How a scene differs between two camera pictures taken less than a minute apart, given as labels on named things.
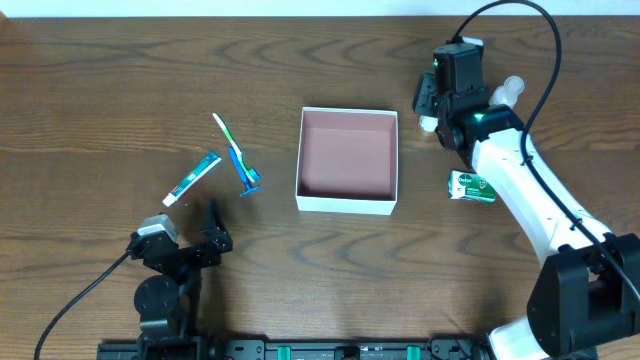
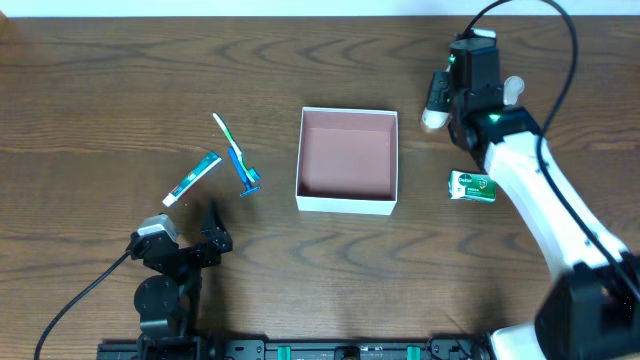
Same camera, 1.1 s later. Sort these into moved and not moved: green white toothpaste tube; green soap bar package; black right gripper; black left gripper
Moved: black right gripper
Not moved: green soap bar package; black left gripper; green white toothpaste tube
